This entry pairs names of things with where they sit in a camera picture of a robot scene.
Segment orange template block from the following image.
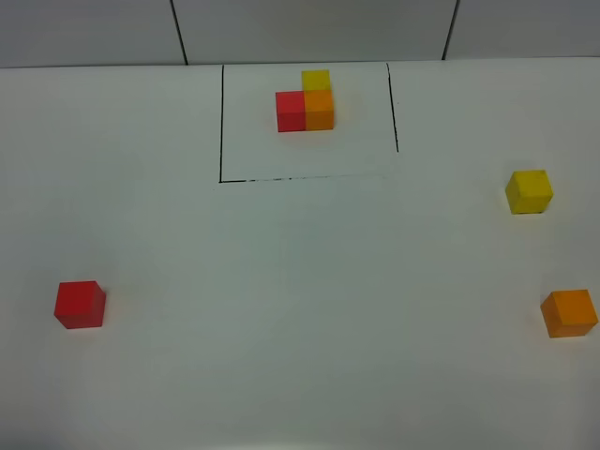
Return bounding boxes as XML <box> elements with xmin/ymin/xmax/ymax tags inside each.
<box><xmin>304</xmin><ymin>90</ymin><xmax>335</xmax><ymax>131</ymax></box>

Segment yellow template block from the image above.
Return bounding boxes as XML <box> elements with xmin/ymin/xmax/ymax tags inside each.
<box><xmin>302</xmin><ymin>69</ymin><xmax>332</xmax><ymax>91</ymax></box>

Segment red template block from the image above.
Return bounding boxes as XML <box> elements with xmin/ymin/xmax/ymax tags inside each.
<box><xmin>276</xmin><ymin>91</ymin><xmax>307</xmax><ymax>132</ymax></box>

